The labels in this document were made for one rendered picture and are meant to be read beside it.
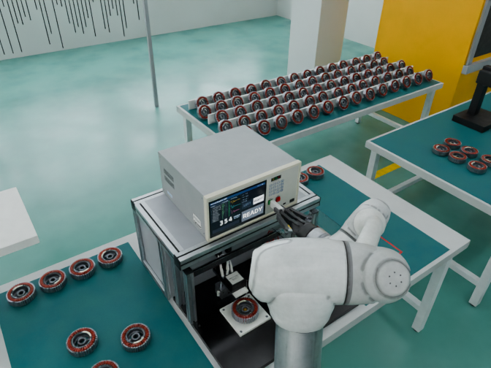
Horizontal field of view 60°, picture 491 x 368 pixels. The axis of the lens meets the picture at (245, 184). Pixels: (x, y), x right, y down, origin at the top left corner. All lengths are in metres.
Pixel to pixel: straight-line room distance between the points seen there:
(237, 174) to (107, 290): 0.80
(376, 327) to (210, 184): 1.67
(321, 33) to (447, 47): 1.41
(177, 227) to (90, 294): 0.54
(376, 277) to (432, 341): 2.09
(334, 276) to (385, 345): 1.96
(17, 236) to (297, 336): 1.08
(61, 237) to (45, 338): 1.69
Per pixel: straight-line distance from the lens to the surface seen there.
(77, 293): 2.02
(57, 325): 1.94
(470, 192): 2.81
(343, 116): 3.43
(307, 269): 0.83
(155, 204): 1.80
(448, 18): 4.87
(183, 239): 1.61
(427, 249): 2.29
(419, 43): 5.06
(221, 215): 1.55
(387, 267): 0.84
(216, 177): 1.56
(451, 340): 2.96
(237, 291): 1.73
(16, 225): 1.71
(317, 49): 5.38
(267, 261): 0.85
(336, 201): 2.44
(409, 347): 2.83
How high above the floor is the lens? 2.20
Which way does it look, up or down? 35 degrees down
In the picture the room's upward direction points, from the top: 1 degrees clockwise
